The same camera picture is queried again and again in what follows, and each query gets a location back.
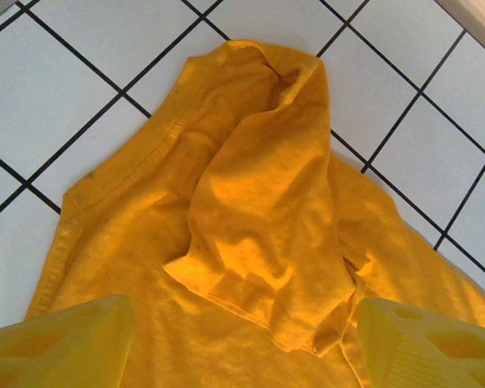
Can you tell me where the yellow t-shirt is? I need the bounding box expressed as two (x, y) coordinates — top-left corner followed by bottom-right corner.
(26, 39), (485, 388)

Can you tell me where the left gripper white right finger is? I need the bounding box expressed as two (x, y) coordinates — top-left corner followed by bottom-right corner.
(356, 297), (485, 388)

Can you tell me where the light wooden enclosure frame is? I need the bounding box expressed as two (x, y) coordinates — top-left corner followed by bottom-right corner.
(435, 0), (485, 64)

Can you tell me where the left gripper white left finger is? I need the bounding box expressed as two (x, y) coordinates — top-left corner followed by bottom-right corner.
(0, 294), (137, 388)

